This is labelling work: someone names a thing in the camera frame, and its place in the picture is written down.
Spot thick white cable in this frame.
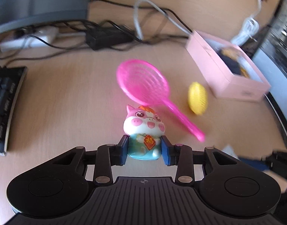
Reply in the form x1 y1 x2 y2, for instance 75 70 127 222
133 0 193 41

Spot pink cardboard box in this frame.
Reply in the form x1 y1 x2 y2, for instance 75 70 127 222
186 30 271 103

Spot computer monitor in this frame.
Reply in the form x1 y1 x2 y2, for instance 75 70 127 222
0 0 92 37

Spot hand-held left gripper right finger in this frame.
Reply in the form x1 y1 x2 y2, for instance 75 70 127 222
161 135 240 184

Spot black cable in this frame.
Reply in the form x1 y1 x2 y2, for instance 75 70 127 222
89 0 189 39

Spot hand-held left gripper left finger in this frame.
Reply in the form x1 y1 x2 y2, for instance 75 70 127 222
48 135 130 185

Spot yellow ball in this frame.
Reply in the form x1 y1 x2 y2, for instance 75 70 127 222
188 82 208 115

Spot black power adapter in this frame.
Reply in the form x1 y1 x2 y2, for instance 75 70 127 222
85 27 133 50

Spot bundled white cable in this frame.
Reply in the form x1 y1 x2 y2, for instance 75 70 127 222
230 0 262 47

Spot tangled black cables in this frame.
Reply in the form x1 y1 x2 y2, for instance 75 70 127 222
0 19 148 61

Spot white power strip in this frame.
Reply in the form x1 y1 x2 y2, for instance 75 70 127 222
0 27 59 52

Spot black keyboard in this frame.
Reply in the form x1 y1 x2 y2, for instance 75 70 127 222
0 66 28 156

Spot black plush cat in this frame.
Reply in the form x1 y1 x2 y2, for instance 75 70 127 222
218 52 242 75

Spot glass-sided computer case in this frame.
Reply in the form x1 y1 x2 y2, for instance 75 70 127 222
252 0 287 151

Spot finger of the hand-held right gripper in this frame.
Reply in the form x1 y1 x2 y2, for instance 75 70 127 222
237 151 287 181

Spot pink toy racket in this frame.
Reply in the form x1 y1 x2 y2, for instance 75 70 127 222
116 60 206 142

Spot pig figurine toy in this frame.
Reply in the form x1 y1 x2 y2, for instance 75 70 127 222
123 105 166 160

